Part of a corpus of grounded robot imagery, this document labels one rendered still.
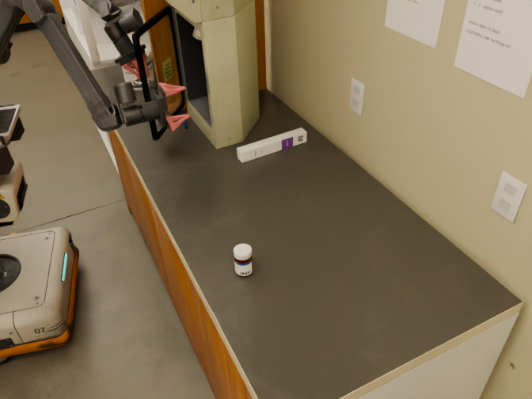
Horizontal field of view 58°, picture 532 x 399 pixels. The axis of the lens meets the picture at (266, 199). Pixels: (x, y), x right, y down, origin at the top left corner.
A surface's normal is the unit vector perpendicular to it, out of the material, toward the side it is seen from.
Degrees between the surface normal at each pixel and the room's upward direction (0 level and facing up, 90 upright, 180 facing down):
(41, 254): 0
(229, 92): 90
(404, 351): 0
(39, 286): 0
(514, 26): 90
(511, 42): 90
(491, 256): 90
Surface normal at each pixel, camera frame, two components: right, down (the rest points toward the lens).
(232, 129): 0.45, 0.54
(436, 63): -0.89, 0.30
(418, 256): -0.03, -0.79
